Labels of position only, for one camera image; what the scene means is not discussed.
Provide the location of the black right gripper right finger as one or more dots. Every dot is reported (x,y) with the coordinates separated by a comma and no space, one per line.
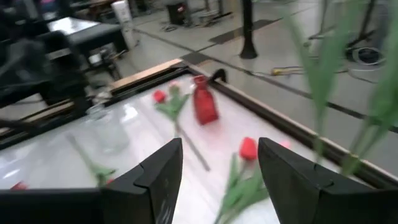
(311,196)

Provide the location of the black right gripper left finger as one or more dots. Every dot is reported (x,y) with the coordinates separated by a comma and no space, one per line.
(155,193)

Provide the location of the red artificial tulip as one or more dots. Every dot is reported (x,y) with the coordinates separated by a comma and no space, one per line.
(248,148)
(101,172)
(159,96)

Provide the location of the clear glass vase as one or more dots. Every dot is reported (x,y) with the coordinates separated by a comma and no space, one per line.
(109,133)

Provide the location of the red glass vase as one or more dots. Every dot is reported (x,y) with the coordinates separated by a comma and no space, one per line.
(203,104)

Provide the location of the pink artificial tulip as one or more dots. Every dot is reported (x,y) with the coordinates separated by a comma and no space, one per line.
(173,84)
(326,62)

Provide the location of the black table clamp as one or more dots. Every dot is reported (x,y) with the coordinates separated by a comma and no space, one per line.
(220,74)

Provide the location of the red small-blossom flower bunch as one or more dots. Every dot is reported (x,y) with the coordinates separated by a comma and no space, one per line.
(19,186)

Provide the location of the black floor stand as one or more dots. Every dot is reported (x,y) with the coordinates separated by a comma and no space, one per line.
(247,31)

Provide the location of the white cylinder appliance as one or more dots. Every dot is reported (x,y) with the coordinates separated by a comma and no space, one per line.
(124,18)

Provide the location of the black speaker box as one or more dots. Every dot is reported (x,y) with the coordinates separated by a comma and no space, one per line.
(177,12)

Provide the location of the black aluminium table frame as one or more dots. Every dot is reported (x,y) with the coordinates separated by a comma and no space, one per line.
(295,129)

